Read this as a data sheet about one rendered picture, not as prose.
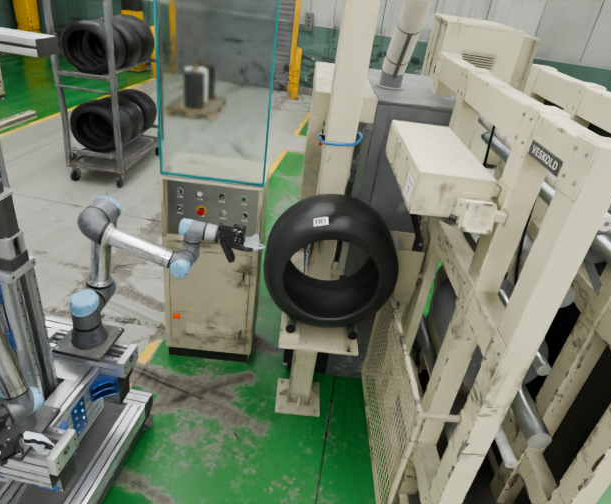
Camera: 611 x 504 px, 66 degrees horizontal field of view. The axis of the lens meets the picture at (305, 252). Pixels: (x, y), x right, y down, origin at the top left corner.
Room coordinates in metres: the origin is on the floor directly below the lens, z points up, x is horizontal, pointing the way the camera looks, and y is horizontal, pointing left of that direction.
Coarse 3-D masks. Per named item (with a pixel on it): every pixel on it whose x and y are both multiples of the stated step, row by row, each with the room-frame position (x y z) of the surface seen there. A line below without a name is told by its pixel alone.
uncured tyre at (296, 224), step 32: (288, 224) 1.68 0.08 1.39; (352, 224) 1.65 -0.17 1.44; (384, 224) 1.80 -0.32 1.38; (288, 256) 1.61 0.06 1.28; (384, 256) 1.63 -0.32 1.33; (288, 288) 1.83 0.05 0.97; (320, 288) 1.89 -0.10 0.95; (352, 288) 1.89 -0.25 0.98; (384, 288) 1.63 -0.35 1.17; (320, 320) 1.62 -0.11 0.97; (352, 320) 1.63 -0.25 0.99
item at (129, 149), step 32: (64, 32) 4.75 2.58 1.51; (96, 32) 4.73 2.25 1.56; (128, 32) 5.19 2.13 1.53; (96, 64) 5.01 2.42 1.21; (128, 64) 5.19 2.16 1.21; (64, 96) 4.69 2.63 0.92; (128, 96) 5.53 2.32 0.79; (64, 128) 4.65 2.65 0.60; (96, 128) 5.11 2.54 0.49; (128, 128) 4.84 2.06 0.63; (96, 160) 4.86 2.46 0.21; (128, 160) 4.98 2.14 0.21
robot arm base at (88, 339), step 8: (96, 328) 1.55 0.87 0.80; (104, 328) 1.60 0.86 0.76; (72, 336) 1.54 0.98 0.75; (80, 336) 1.51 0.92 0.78; (88, 336) 1.52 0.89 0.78; (96, 336) 1.54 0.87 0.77; (104, 336) 1.57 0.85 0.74; (72, 344) 1.52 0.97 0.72; (80, 344) 1.50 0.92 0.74; (88, 344) 1.51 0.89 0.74; (96, 344) 1.52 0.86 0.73
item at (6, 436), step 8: (0, 432) 0.80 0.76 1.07; (8, 432) 0.81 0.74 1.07; (16, 432) 0.81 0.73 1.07; (0, 440) 0.78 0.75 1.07; (8, 440) 0.78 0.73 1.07; (16, 440) 0.79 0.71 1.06; (0, 448) 0.76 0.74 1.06; (8, 448) 0.78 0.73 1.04; (16, 448) 0.79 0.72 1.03; (8, 456) 0.78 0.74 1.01; (0, 464) 0.76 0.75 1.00
